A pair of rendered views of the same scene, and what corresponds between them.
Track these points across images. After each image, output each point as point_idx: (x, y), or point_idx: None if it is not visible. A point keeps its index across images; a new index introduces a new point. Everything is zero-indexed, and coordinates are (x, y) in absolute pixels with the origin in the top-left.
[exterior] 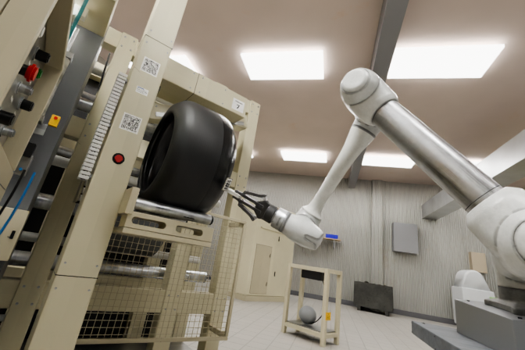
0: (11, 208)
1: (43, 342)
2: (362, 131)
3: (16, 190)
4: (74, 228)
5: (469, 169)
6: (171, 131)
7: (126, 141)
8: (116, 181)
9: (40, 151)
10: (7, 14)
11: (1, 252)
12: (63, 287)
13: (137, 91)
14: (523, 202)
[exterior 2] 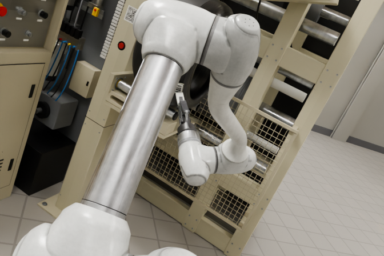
0: (87, 67)
1: (79, 150)
2: (210, 75)
3: (98, 54)
4: (95, 91)
5: (96, 169)
6: None
7: (128, 31)
8: (119, 64)
9: (108, 28)
10: None
11: (83, 92)
12: (88, 124)
13: None
14: (55, 221)
